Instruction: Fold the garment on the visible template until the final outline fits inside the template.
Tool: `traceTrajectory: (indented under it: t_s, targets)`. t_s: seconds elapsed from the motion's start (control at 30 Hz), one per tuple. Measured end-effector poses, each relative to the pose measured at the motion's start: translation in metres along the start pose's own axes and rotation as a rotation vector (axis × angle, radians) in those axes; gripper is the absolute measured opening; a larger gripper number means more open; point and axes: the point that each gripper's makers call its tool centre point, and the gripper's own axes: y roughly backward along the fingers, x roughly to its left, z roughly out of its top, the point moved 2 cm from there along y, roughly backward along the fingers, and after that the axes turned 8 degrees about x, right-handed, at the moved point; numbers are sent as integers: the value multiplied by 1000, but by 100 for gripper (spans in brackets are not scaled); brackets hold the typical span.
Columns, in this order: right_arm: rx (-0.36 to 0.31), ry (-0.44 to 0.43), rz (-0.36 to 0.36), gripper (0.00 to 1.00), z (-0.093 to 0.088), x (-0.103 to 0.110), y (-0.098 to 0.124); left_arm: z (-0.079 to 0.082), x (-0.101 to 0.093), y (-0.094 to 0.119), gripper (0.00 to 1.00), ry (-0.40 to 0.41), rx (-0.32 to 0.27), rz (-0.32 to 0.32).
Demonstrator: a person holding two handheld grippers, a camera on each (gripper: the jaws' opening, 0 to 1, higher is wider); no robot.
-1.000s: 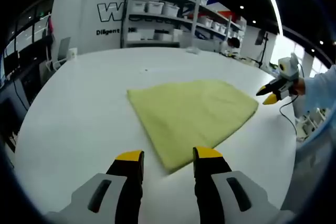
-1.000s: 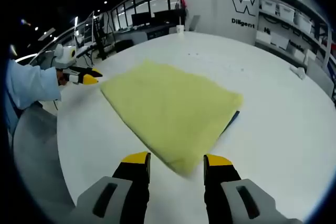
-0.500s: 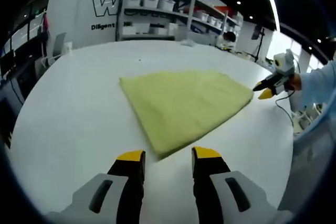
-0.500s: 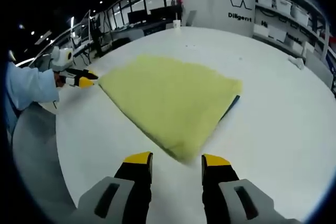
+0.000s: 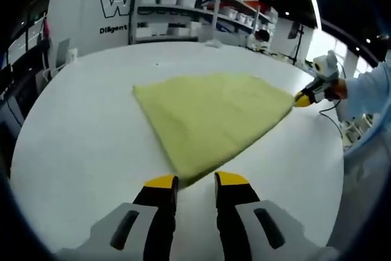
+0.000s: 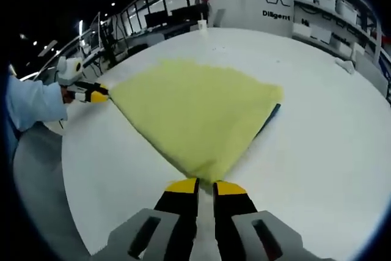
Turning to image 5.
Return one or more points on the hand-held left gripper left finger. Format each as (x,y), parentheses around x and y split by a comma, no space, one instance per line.
(159,212)

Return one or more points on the person's right hand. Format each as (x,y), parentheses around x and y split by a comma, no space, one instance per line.
(337,90)

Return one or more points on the white cup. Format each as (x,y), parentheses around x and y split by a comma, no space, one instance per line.
(73,54)

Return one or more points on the row of white shelf boxes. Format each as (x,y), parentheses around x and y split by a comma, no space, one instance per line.
(152,30)

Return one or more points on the grey metal shelf rack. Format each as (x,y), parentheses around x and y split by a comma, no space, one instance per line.
(215,7)

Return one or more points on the white grey office chair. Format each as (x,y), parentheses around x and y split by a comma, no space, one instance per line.
(62,53)

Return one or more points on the dark office desk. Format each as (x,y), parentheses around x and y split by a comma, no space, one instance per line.
(18,96)

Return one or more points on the yellow garment with coloured sleeves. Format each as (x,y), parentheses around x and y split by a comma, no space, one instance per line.
(214,114)

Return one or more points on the black screen on tripod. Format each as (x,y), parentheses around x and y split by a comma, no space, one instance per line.
(294,30)

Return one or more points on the white crumpled object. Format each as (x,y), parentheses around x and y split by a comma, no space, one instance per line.
(214,44)

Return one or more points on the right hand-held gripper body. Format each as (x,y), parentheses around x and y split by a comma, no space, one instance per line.
(327,67)

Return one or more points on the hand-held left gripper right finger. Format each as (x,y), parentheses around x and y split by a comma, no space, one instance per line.
(235,212)

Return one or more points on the pink hanging cloth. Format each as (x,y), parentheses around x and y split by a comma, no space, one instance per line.
(46,28)

